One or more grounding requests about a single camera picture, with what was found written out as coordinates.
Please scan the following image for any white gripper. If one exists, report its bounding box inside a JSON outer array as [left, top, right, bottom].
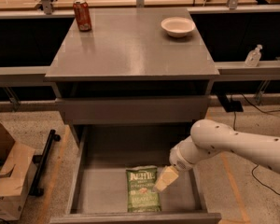
[[153, 146, 193, 192]]

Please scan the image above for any green jalapeno chip bag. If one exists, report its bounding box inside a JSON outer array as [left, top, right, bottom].
[[126, 166, 161, 213]]

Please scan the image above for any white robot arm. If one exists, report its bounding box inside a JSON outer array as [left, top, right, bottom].
[[153, 119, 280, 192]]

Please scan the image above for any open grey middle drawer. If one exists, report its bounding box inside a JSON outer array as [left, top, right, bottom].
[[50, 124, 221, 224]]

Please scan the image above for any grey drawer cabinet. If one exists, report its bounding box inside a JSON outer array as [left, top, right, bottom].
[[46, 7, 218, 142]]

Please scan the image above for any black wheeled stand base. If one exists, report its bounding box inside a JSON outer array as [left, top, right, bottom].
[[29, 130, 61, 197]]

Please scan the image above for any clear sanitizer pump bottle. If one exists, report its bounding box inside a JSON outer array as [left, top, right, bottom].
[[245, 44, 262, 67]]

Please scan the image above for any white bowl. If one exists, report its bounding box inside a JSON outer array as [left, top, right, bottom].
[[161, 17, 196, 38]]

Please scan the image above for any grey metal railing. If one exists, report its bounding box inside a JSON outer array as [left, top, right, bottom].
[[0, 7, 280, 86]]

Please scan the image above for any cardboard box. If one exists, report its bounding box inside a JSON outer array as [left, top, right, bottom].
[[0, 123, 36, 221]]

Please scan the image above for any red soda can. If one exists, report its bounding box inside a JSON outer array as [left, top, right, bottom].
[[73, 0, 92, 32]]

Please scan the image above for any black floor cable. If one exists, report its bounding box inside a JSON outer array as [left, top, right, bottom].
[[231, 93, 280, 201]]

